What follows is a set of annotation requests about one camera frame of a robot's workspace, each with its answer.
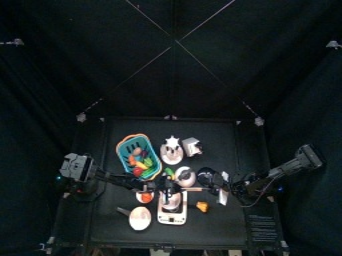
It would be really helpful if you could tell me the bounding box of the orange toy squash wedge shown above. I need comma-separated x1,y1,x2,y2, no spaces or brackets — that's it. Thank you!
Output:
195,201,210,214

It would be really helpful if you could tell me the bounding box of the white flat plastic piece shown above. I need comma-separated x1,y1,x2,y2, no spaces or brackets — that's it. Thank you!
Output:
217,189,230,207

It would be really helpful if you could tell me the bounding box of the black toy pan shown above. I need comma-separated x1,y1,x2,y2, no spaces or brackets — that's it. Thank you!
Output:
195,166,221,188

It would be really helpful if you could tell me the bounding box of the white toy kitchen scale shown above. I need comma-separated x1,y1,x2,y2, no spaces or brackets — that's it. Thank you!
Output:
156,189,190,226

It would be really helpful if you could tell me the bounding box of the white toy frying pan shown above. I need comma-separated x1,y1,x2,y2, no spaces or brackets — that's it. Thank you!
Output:
116,205,154,232

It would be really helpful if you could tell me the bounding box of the large white toy plate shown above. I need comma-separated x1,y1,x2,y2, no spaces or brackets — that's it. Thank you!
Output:
159,143,185,166

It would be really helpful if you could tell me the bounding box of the white star-shaped toy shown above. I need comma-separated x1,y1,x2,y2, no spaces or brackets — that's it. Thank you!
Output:
165,135,181,148

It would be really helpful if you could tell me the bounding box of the teal basket with orange rim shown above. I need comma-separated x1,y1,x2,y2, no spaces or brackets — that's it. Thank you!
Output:
115,133,165,181

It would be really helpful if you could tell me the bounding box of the white pot with black handle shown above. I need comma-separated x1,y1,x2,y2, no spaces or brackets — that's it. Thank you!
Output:
159,192,185,211

